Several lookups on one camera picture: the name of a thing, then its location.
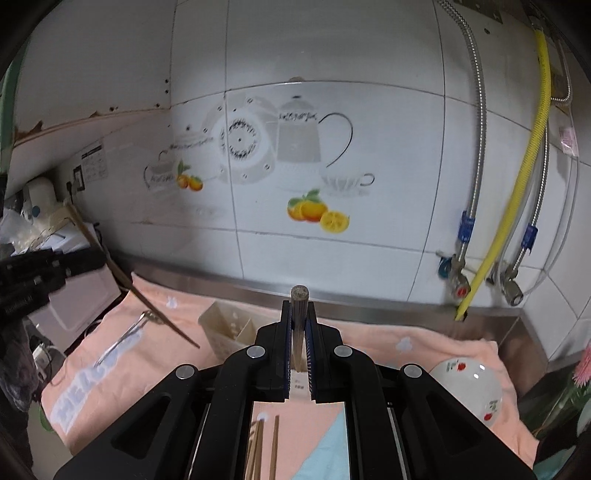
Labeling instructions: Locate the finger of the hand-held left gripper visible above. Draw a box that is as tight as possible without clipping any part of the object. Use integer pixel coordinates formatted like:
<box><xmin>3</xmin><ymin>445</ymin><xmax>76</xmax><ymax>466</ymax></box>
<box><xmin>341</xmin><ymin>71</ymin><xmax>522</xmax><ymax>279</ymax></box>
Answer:
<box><xmin>45</xmin><ymin>248</ymin><xmax>107</xmax><ymax>283</ymax></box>

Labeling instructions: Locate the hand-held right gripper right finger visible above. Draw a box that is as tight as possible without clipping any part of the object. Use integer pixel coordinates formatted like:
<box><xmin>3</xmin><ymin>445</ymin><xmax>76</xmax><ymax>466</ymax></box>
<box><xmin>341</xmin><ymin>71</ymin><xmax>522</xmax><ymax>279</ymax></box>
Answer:
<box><xmin>305</xmin><ymin>298</ymin><xmax>539</xmax><ymax>480</ymax></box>

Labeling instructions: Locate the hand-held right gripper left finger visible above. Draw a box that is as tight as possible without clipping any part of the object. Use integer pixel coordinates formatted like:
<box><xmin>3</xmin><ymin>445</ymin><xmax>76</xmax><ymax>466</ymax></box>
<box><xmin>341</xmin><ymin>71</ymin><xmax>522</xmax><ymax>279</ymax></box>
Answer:
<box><xmin>53</xmin><ymin>298</ymin><xmax>294</xmax><ymax>480</ymax></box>

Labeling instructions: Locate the beige plastic utensil holder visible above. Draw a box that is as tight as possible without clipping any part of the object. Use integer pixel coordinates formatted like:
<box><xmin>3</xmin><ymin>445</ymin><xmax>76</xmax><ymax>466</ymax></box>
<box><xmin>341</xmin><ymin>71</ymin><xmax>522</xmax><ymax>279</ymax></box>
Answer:
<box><xmin>198</xmin><ymin>300</ymin><xmax>260</xmax><ymax>363</ymax></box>

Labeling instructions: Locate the white microwave oven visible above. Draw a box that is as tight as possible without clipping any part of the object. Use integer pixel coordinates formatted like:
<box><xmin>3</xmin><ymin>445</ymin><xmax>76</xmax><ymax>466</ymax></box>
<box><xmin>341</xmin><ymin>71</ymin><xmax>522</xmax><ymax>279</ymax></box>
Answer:
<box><xmin>27</xmin><ymin>222</ymin><xmax>126</xmax><ymax>354</ymax></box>

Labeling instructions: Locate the clear plastic bag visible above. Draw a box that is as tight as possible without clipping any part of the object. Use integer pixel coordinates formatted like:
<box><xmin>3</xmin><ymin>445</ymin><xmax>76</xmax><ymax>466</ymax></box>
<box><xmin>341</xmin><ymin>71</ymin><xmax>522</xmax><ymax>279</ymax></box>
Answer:
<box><xmin>0</xmin><ymin>207</ymin><xmax>33</xmax><ymax>257</ymax></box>

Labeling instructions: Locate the peach printed towel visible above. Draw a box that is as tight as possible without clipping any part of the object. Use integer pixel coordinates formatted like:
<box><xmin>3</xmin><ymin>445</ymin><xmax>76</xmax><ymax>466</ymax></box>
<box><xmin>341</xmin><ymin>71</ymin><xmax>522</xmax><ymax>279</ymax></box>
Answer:
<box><xmin>41</xmin><ymin>271</ymin><xmax>542</xmax><ymax>480</ymax></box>

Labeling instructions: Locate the white electric kettle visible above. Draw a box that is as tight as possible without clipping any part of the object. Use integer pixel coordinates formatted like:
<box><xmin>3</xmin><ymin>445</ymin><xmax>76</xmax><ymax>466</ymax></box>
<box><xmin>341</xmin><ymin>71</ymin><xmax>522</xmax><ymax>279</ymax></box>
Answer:
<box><xmin>22</xmin><ymin>177</ymin><xmax>64</xmax><ymax>228</ymax></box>

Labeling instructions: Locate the metal spoon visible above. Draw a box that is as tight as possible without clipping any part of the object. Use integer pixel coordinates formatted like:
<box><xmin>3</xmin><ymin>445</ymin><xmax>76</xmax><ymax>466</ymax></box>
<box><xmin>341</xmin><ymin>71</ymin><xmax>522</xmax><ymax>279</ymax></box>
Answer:
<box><xmin>95</xmin><ymin>311</ymin><xmax>160</xmax><ymax>367</ymax></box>

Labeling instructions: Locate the white cherry print plate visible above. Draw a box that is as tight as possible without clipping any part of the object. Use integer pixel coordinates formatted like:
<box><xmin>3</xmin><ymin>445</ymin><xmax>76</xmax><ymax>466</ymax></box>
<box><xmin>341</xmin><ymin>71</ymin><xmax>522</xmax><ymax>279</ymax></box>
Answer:
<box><xmin>428</xmin><ymin>359</ymin><xmax>504</xmax><ymax>435</ymax></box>

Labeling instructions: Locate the metal angle valve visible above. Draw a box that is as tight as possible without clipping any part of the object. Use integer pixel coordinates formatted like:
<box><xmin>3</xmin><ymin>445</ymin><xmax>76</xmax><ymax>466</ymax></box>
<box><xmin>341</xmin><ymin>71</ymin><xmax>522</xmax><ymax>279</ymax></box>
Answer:
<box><xmin>437</xmin><ymin>250</ymin><xmax>472</xmax><ymax>302</ymax></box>
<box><xmin>491</xmin><ymin>262</ymin><xmax>526</xmax><ymax>306</ymax></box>

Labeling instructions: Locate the pink flower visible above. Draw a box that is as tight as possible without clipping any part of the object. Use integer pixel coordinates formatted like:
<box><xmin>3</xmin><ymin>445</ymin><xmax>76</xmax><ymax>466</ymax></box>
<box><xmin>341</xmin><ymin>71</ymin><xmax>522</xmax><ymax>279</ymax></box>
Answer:
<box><xmin>569</xmin><ymin>342</ymin><xmax>591</xmax><ymax>394</ymax></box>

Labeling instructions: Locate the pink plastic tag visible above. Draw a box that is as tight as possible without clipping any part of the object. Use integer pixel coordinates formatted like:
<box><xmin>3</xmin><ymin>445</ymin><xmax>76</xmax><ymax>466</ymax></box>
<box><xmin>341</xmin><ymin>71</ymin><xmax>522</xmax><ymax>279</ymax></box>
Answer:
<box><xmin>559</xmin><ymin>126</ymin><xmax>579</xmax><ymax>156</ymax></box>

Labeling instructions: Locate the white wall label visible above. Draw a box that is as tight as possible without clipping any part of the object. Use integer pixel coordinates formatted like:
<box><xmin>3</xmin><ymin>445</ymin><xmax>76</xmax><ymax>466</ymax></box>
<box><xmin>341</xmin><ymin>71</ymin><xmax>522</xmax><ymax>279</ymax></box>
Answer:
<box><xmin>80</xmin><ymin>142</ymin><xmax>110</xmax><ymax>184</ymax></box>

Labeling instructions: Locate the braided metal hose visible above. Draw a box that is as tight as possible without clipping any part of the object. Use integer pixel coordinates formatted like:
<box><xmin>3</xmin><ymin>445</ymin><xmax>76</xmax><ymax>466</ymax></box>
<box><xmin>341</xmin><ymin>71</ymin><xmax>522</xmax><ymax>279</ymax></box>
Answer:
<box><xmin>436</xmin><ymin>0</ymin><xmax>488</xmax><ymax>278</ymax></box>
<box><xmin>508</xmin><ymin>92</ymin><xmax>573</xmax><ymax>273</ymax></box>

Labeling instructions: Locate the yellow corrugated gas hose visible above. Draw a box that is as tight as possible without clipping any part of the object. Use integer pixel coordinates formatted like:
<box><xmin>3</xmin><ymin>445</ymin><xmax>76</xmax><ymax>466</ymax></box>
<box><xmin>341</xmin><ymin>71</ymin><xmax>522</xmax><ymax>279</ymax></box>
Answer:
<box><xmin>454</xmin><ymin>21</ymin><xmax>553</xmax><ymax>322</ymax></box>

